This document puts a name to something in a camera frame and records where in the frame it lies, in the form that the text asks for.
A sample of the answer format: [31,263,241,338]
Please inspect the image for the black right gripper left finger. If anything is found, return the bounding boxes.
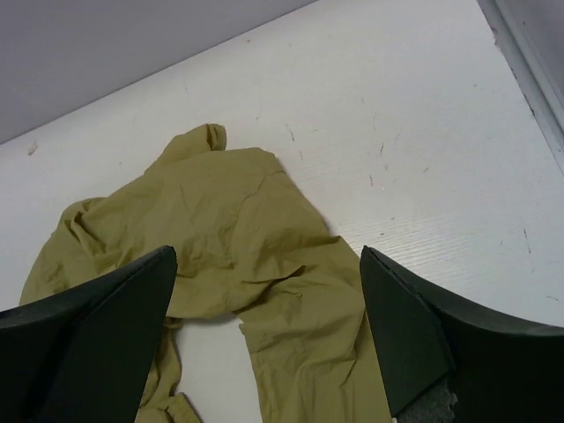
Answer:
[1,246,177,422]

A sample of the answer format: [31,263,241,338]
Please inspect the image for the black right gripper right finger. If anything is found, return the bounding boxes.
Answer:
[360,247,563,422]

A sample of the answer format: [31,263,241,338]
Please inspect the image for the olive green jacket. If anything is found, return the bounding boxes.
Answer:
[20,124,390,422]

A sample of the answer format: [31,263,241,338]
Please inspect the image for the aluminium table edge rail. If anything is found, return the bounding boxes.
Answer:
[479,1,563,163]

